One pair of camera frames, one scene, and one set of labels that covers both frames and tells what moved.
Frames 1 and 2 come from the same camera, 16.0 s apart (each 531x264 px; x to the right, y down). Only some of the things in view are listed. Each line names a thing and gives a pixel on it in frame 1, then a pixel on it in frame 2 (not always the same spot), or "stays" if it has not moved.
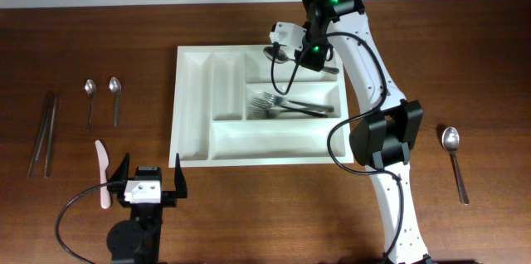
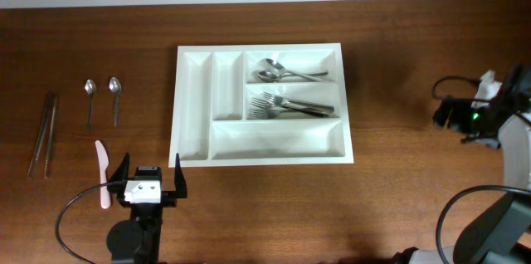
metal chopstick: (40, 134) stays
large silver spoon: (450, 140) -> (269, 76)
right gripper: (312, 61) -> (450, 117)
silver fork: (280, 100) stays
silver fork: (260, 102) stays
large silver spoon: (281, 57) -> (277, 67)
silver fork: (268, 112) stays
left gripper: (171, 194) stays
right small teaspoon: (114, 85) stays
